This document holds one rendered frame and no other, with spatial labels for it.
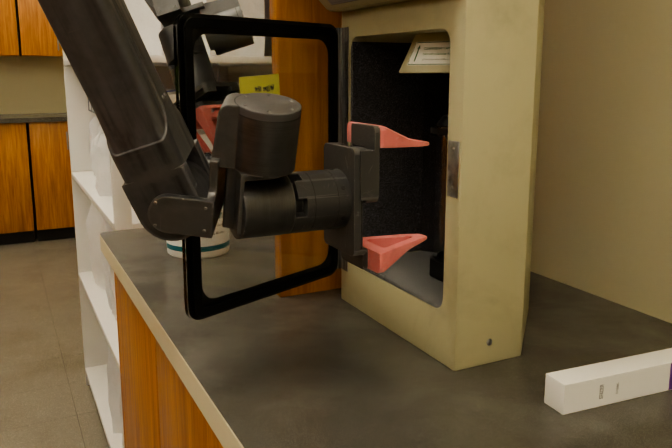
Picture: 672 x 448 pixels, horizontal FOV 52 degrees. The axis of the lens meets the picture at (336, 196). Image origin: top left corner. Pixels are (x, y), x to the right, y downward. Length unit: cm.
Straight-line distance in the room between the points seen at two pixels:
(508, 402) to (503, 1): 47
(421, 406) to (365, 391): 7
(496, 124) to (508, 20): 13
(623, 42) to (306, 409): 78
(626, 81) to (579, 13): 16
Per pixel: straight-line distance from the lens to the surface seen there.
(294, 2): 113
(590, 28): 129
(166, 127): 58
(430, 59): 93
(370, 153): 63
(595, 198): 128
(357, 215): 63
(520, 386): 89
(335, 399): 83
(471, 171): 85
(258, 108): 57
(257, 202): 59
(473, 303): 90
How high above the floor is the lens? 132
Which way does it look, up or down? 10 degrees down
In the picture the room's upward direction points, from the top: straight up
